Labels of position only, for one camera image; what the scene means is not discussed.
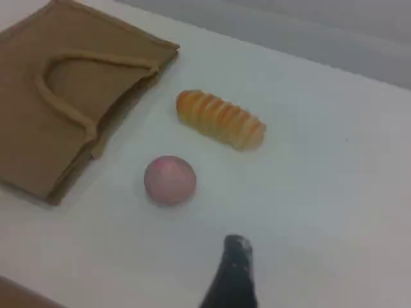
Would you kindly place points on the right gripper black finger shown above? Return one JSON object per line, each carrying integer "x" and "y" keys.
{"x": 234, "y": 279}

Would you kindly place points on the pink peach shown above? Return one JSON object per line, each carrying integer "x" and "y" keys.
{"x": 169, "y": 181}

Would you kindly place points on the long striped bread loaf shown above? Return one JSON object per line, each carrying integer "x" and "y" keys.
{"x": 221, "y": 120}

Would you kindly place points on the brown burlap tote bag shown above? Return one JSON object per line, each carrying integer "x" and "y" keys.
{"x": 29, "y": 122}

